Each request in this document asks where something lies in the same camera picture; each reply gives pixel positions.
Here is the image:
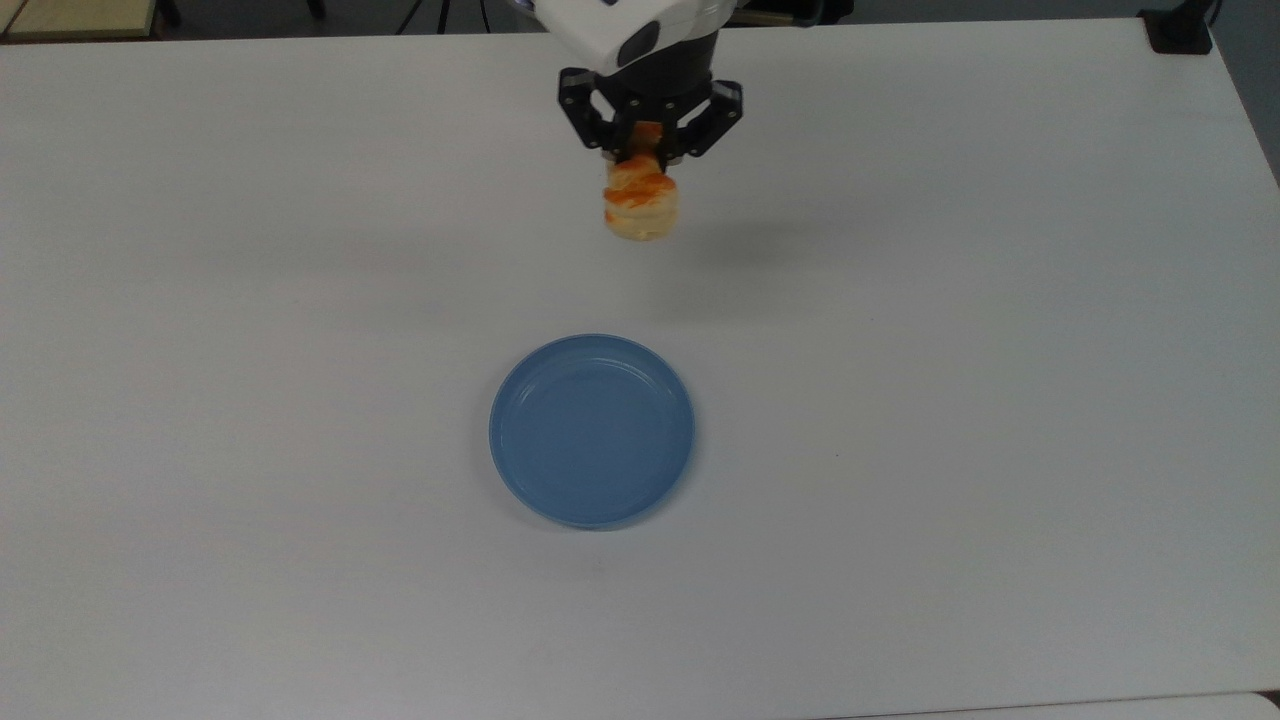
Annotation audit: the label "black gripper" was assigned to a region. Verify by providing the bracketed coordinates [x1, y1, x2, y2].
[557, 30, 745, 162]

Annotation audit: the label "orange glazed bread loaf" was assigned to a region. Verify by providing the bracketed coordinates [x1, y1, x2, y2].
[602, 122, 681, 243]

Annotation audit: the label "blue round plate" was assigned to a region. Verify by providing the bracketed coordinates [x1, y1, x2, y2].
[488, 333, 696, 531]

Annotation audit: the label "black tripod legs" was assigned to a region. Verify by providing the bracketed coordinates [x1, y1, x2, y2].
[395, 0, 493, 36]

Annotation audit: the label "black table clamp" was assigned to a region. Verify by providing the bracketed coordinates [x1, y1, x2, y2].
[1139, 0, 1223, 55]

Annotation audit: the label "light wooden side table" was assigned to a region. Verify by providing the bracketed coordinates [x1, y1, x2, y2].
[0, 0, 161, 42]

